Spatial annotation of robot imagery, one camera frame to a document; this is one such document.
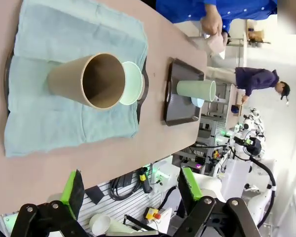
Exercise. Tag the bystander in purple top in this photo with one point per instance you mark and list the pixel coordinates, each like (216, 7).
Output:
(256, 79)

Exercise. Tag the pale green lying cup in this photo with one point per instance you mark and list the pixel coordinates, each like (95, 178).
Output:
(123, 228)

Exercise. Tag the mint green bowl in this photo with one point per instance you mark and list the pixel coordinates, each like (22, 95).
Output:
(133, 81)

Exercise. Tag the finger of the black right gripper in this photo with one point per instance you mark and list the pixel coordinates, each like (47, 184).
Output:
(240, 142)

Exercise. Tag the light blue bowl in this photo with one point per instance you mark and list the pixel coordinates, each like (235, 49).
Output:
(197, 102)

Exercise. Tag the green tall cup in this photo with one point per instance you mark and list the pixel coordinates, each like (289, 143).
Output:
(195, 90)

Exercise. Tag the person's right forearm blue sleeve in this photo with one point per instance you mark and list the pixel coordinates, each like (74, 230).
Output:
(210, 5)

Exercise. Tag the person in blue shirt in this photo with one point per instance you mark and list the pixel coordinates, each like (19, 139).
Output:
(187, 10)

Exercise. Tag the person's right hand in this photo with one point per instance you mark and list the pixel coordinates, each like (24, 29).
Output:
(212, 23)

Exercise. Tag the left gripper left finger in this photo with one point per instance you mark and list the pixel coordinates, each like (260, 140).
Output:
(72, 195)

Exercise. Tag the black square plate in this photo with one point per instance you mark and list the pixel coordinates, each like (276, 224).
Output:
(95, 195)

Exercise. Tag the grey equipment cabinet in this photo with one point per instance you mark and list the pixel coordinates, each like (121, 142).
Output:
(209, 138)

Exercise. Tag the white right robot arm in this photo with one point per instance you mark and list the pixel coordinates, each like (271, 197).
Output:
(236, 175)

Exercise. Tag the brown tall cup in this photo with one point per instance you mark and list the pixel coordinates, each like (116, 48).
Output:
(66, 81)

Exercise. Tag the black handheld device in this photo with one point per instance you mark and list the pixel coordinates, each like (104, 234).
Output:
(145, 180)

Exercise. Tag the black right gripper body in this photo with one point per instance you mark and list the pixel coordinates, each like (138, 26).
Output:
(255, 146)

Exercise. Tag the white paper cup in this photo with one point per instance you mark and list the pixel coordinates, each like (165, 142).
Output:
(99, 223)

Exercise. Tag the yellow emergency stop button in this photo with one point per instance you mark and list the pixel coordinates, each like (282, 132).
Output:
(151, 213)

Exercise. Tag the background white robot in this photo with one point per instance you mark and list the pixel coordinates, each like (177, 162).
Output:
(251, 121)

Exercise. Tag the teal cloth mat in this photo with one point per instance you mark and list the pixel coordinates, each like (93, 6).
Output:
(64, 32)

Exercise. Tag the beige cloth mat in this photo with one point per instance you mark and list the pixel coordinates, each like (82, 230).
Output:
(217, 44)

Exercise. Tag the dark brown tray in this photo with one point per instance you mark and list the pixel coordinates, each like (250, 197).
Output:
(180, 111)
(146, 86)

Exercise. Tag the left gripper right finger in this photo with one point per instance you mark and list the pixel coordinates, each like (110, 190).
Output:
(190, 190)

